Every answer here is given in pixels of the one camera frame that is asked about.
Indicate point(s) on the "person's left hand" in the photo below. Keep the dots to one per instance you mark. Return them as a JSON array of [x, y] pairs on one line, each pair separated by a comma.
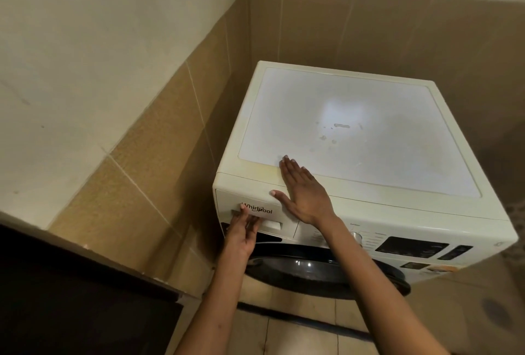
[[242, 235]]

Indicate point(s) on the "person's right hand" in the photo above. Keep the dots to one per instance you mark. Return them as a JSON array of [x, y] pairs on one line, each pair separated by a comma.
[[305, 199]]

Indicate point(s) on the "white detergent drawer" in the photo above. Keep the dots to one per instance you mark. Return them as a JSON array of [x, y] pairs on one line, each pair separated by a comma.
[[229, 203]]

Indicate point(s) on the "white washing machine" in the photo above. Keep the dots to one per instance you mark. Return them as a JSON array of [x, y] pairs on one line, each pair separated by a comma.
[[369, 129]]

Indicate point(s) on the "person's left forearm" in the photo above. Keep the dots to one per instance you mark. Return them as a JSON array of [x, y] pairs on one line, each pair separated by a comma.
[[213, 309]]

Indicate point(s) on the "person's right forearm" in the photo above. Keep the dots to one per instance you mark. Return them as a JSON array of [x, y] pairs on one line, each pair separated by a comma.
[[381, 293]]

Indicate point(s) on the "silver control knob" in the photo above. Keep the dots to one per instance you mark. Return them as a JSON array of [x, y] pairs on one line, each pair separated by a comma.
[[357, 238]]

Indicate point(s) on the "black display panel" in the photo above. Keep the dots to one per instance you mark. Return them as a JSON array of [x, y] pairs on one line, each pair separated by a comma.
[[412, 247]]

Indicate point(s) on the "round metal floor drain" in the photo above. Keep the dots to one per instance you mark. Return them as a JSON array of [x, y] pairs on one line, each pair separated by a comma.
[[496, 312]]

